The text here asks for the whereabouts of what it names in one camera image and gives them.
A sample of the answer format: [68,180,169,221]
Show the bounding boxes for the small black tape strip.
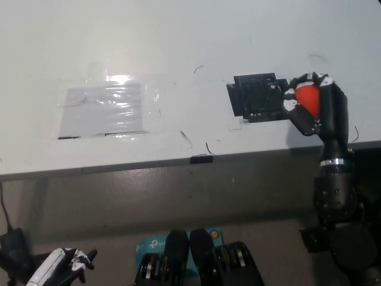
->
[189,154,214,165]

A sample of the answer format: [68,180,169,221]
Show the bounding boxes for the orange yellow-green small tennis ball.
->
[295,84,322,119]

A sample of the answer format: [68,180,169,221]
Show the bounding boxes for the black tape patch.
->
[226,72,291,124]

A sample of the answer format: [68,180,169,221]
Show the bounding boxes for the black floor plate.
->
[299,226,321,254]

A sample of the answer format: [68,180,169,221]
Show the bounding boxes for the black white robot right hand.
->
[282,71,350,163]

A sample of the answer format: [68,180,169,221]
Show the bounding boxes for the black power adapter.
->
[0,228,31,269]

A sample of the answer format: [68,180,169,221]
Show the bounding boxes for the clear plastic taped sheet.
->
[55,76,166,140]

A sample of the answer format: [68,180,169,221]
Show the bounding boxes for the black white robot left hand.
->
[26,247,98,286]

